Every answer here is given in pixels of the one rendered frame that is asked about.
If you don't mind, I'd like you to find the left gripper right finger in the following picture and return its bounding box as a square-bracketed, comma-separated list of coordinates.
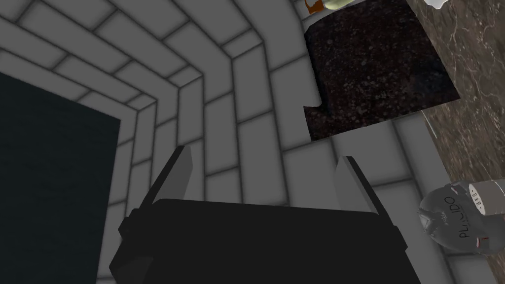
[333, 155, 392, 217]

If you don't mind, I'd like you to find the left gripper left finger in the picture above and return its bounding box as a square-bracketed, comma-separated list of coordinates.
[137, 145, 194, 211]

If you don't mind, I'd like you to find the orange object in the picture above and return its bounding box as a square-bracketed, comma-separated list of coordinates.
[304, 0, 325, 15]

